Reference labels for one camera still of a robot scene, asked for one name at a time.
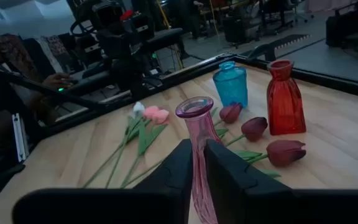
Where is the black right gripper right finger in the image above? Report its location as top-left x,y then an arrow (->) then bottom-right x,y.
204,139 -> 358,224

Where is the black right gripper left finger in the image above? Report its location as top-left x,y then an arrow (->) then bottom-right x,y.
12,139 -> 194,224

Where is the dark red artificial tulip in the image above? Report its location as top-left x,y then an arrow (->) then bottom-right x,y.
211,103 -> 243,138
224,116 -> 269,147
233,139 -> 307,180

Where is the pink artificial tulip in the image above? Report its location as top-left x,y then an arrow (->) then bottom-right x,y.
119,109 -> 170,189
106,105 -> 160,189

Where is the white artificial tulip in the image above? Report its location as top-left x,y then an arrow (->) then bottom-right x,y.
82,101 -> 145,189

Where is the pink glass vase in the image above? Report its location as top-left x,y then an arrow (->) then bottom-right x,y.
175,96 -> 223,224

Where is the red glass vase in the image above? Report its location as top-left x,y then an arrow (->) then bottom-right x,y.
266,59 -> 307,136

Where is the blue glass vase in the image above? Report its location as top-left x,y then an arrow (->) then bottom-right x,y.
212,60 -> 249,109

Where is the black office chair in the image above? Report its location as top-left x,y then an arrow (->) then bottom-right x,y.
256,0 -> 310,35

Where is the black equipment case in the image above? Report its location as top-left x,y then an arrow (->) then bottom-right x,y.
325,2 -> 358,48

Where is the person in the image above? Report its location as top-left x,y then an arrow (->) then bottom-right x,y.
0,29 -> 74,125

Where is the black metal table frame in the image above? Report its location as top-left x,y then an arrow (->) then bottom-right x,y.
0,52 -> 358,141

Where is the silver aluminium rail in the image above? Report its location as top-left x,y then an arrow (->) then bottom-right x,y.
12,113 -> 30,163

